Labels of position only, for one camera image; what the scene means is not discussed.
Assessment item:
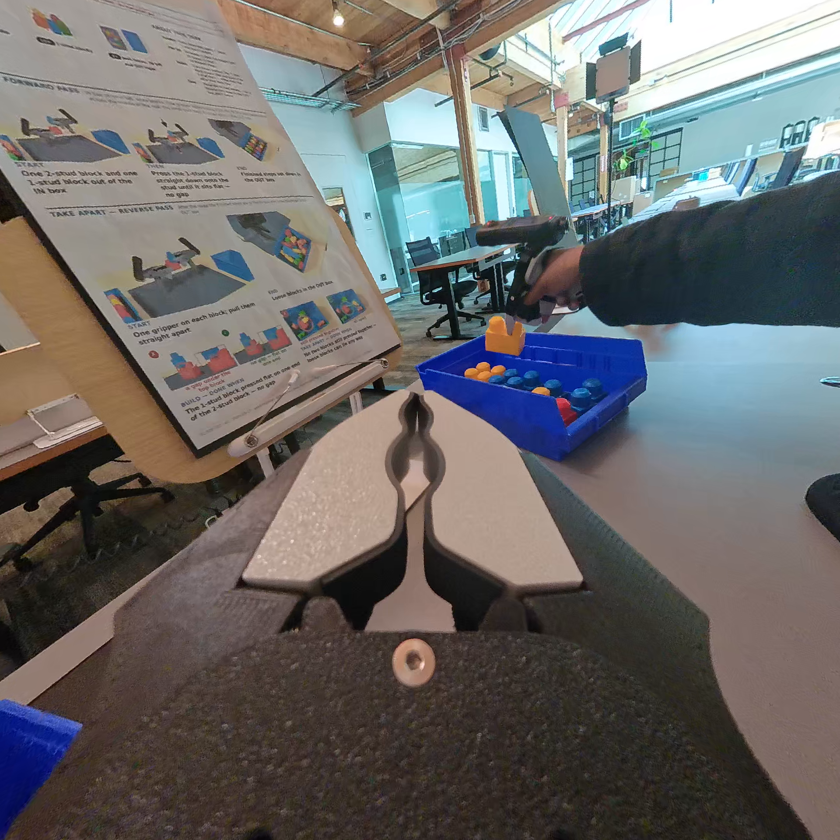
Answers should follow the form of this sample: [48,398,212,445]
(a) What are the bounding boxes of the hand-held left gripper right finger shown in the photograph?
[420,390,585,621]

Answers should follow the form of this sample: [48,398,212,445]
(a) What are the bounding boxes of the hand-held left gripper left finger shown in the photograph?
[241,389,421,621]

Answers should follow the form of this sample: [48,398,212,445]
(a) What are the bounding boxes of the yellow mega block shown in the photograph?
[484,315,528,358]

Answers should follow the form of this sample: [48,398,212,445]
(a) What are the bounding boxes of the blue plastic bin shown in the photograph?
[416,331,649,462]
[0,699,84,816]

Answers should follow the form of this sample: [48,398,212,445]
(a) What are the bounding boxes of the row of mixed mega blocks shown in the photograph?
[463,361,609,427]

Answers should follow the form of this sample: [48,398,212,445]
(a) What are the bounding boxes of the person's right forearm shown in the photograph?
[577,172,840,330]

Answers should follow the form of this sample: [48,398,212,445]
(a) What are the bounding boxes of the person's right hand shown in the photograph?
[525,247,586,304]

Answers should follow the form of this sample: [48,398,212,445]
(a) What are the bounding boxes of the long wooden desk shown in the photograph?
[410,244,521,311]

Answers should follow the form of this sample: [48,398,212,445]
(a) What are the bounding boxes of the black office chair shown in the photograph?
[406,238,478,340]
[0,469,176,573]

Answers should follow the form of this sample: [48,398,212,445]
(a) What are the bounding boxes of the green plant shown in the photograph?
[613,120,661,176]

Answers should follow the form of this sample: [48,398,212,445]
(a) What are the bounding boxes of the LED panel light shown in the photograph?
[585,35,643,232]

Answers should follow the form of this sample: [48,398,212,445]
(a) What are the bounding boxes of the black pad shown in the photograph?
[805,474,840,543]

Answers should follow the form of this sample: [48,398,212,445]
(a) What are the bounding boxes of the wooden support post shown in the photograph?
[446,42,488,228]

